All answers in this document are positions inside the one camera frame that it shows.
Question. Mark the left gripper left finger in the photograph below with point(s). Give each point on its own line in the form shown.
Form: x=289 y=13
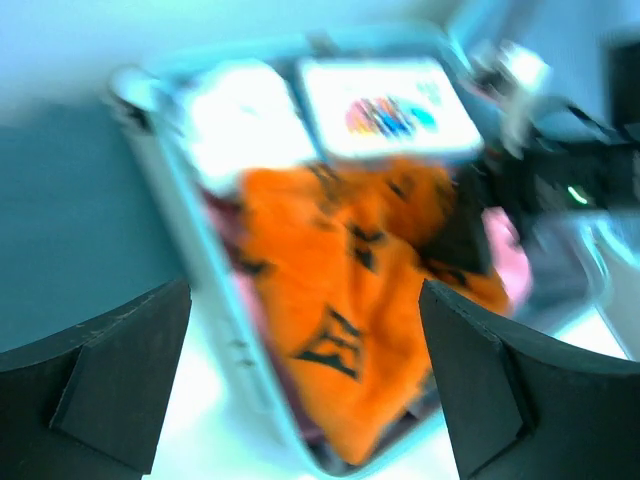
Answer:
x=89 y=402

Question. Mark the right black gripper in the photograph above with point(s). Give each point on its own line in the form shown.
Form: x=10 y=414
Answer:
x=551 y=175

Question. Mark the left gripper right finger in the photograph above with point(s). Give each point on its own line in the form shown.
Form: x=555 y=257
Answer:
x=520 y=404

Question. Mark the orange black patterned towel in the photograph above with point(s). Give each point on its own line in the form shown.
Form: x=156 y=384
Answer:
x=334 y=256

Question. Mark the white blue case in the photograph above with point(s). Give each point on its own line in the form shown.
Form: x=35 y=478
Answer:
x=369 y=110

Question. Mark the white drawstring pouch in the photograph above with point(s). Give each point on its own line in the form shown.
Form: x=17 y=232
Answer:
x=238 y=116

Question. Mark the pink hoodie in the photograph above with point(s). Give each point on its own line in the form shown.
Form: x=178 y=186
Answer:
x=510 y=261

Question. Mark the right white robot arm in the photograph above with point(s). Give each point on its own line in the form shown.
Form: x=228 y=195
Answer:
x=584 y=236

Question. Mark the light blue hard suitcase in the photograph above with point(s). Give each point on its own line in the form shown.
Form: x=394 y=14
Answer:
x=223 y=336

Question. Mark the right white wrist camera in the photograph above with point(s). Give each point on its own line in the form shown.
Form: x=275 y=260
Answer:
x=514 y=78

